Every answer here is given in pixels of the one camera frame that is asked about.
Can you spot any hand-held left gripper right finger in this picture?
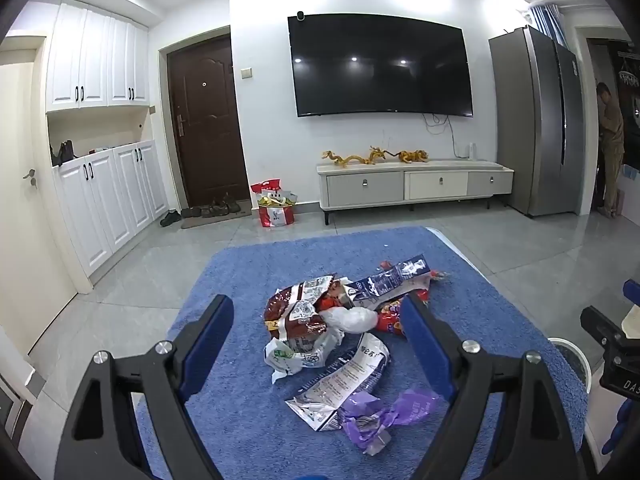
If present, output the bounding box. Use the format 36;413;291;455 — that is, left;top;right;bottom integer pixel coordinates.
400;292;591;480

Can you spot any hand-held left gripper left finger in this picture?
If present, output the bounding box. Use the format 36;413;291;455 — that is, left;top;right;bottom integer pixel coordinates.
52;294;236;480

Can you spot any white round trash can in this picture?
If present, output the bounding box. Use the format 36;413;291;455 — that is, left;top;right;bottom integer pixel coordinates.
547;337;594;394

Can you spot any red snack wrapper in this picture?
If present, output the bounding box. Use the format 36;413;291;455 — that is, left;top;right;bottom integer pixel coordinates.
372;290;432;342

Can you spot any person's right hand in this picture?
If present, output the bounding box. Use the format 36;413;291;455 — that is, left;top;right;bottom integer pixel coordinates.
601;399;640;457

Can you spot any purple candy wrapper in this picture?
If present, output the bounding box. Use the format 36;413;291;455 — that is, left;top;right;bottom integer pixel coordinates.
339;392;397;456
390;388;444;427

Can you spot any blue towel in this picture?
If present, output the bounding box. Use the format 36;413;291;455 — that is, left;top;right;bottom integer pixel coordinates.
135;226;591;480

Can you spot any white and green plastic bag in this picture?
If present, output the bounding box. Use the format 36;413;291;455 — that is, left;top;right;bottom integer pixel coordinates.
263;330;344;385

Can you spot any dark blue snack wrapper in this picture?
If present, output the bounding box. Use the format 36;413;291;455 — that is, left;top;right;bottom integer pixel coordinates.
345;254;434;309

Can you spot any long silver blue wrapper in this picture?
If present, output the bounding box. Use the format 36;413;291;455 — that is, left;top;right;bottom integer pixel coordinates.
285;332;392;433

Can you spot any brown snack packet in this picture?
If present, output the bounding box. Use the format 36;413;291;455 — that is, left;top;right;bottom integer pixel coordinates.
263;276;337;347

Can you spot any small orange red wrapper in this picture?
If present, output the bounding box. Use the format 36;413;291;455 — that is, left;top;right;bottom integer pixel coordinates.
322;282;352;314

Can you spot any brown doormat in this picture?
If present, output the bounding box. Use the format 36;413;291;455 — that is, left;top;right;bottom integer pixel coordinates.
180;199;253;230

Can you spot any pile of brown shoes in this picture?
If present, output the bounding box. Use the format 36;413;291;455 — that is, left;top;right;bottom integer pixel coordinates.
181;194;245;219

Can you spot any red gift bag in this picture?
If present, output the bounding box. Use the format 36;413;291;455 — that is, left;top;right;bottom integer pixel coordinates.
257;195;299;229

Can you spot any red and white paper bag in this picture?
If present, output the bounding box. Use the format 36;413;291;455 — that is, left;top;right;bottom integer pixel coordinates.
250;179;282;206

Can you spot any white lower shoe cabinet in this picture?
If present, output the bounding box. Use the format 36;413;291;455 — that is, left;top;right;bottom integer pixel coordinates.
52;141;170;279

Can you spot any white grey television console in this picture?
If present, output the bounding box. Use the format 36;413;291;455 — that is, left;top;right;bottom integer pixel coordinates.
315;159;515;226

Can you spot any grey double-door refrigerator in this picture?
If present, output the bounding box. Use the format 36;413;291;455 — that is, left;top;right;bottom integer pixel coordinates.
488;25;585;219

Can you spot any cream interior door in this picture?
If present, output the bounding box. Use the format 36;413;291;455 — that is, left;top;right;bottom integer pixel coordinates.
0;50;79;343

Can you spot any golden dragon figurine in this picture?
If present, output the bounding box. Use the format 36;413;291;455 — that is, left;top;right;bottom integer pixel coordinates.
321;146;397;167

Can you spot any dark brown entrance door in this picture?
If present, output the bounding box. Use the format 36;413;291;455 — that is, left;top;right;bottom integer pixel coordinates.
166;40;251;212

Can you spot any blue striped curtain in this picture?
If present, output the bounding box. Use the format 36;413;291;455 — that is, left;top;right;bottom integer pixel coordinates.
529;4;566;47

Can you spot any wall-mounted black television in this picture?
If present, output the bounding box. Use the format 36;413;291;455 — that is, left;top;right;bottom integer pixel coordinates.
287;12;474;119

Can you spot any white upper wall cabinet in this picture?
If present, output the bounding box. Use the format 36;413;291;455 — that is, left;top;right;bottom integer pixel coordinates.
46;0;151;113

